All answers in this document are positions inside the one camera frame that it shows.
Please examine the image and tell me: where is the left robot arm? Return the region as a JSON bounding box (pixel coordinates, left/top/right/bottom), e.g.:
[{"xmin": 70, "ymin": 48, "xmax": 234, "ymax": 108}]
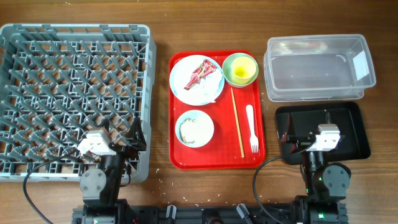
[{"xmin": 72, "ymin": 117, "xmax": 147, "ymax": 224}]

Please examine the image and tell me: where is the white plastic fork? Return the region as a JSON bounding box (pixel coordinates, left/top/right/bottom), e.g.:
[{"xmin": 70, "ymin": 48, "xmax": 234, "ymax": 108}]
[{"xmin": 246, "ymin": 105, "xmax": 259, "ymax": 153}]

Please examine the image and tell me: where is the black waste tray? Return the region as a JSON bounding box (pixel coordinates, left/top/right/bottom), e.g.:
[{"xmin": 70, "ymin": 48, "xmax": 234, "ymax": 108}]
[{"xmin": 275, "ymin": 101, "xmax": 371, "ymax": 162}]

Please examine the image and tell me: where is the leftover rice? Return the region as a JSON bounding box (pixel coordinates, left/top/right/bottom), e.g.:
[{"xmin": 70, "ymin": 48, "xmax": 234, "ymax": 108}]
[{"xmin": 179, "ymin": 118, "xmax": 208, "ymax": 144}]

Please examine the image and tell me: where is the green bowl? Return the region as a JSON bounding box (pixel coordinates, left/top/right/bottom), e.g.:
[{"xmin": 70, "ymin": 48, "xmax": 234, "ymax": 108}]
[{"xmin": 222, "ymin": 53, "xmax": 259, "ymax": 88}]

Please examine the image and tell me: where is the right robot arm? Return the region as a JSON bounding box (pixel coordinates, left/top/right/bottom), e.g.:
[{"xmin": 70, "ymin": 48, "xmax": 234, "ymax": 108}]
[{"xmin": 281, "ymin": 116, "xmax": 351, "ymax": 224}]

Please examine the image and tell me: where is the red snack wrapper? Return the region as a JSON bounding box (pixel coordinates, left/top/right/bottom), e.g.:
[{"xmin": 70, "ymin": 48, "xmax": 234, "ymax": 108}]
[{"xmin": 184, "ymin": 59, "xmax": 217, "ymax": 90}]

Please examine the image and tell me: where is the clear plastic bin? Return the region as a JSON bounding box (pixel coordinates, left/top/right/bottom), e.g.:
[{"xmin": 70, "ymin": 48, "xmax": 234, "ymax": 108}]
[{"xmin": 264, "ymin": 34, "xmax": 377, "ymax": 102}]

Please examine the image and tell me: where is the wooden chopstick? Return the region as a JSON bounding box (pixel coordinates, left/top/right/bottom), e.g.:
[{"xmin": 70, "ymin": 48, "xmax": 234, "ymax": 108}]
[{"xmin": 230, "ymin": 87, "xmax": 245, "ymax": 158}]

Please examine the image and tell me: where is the red serving tray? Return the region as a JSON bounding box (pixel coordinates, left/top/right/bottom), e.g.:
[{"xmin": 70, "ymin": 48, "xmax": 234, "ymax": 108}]
[{"xmin": 169, "ymin": 80, "xmax": 266, "ymax": 170}]

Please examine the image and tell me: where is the yellow cup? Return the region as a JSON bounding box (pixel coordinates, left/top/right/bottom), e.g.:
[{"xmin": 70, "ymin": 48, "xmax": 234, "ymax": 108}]
[{"xmin": 231, "ymin": 56, "xmax": 257, "ymax": 85}]

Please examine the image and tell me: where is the white napkin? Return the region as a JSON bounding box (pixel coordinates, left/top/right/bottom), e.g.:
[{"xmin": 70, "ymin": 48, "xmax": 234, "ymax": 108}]
[{"xmin": 188, "ymin": 76, "xmax": 221, "ymax": 104}]

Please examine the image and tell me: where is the grey dishwasher rack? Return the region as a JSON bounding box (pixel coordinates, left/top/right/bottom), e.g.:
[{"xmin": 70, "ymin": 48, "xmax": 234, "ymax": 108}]
[{"xmin": 1, "ymin": 24, "xmax": 157, "ymax": 182}]

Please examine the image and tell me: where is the small light blue bowl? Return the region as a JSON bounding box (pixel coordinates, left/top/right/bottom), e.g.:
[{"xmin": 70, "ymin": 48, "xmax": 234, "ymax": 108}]
[{"xmin": 175, "ymin": 110, "xmax": 215, "ymax": 148}]

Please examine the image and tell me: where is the large light blue plate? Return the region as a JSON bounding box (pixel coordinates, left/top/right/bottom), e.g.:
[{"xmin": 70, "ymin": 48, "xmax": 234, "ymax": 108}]
[{"xmin": 169, "ymin": 55, "xmax": 224, "ymax": 106}]

